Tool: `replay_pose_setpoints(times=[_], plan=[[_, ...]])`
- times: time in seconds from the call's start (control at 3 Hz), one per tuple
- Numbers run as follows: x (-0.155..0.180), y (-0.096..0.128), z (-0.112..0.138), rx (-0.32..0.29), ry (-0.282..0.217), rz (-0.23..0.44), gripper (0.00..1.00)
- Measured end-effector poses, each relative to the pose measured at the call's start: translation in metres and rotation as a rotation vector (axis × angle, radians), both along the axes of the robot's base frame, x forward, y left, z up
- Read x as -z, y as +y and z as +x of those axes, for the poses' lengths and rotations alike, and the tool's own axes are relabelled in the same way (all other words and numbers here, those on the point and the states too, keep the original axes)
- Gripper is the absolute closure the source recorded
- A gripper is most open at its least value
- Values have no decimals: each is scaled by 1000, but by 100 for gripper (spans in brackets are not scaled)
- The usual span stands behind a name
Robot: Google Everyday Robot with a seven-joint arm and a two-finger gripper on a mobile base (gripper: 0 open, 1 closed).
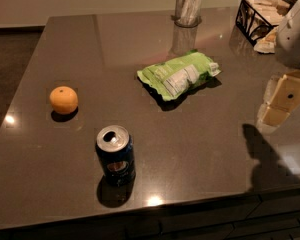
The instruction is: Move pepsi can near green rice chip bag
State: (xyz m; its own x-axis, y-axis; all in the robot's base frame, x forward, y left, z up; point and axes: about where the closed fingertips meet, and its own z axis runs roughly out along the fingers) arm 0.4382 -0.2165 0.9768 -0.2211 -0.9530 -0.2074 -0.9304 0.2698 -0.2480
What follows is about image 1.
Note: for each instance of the black wire basket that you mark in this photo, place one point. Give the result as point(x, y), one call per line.
point(244, 20)

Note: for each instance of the white packets in basket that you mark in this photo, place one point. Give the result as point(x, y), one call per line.
point(268, 15)

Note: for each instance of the blue pepsi can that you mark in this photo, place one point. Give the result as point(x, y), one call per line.
point(114, 149)

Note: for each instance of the clear glass cup with napkins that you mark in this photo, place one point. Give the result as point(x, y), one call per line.
point(187, 13)

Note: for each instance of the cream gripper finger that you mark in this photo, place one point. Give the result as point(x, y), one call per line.
point(268, 117)
point(287, 93)

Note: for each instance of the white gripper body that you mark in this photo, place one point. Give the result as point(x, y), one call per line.
point(295, 40)

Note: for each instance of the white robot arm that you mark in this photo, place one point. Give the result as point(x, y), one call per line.
point(282, 93)

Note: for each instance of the orange fruit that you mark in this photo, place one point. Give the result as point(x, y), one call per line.
point(64, 100)

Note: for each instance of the green rice chip bag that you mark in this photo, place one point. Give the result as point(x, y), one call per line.
point(172, 78)

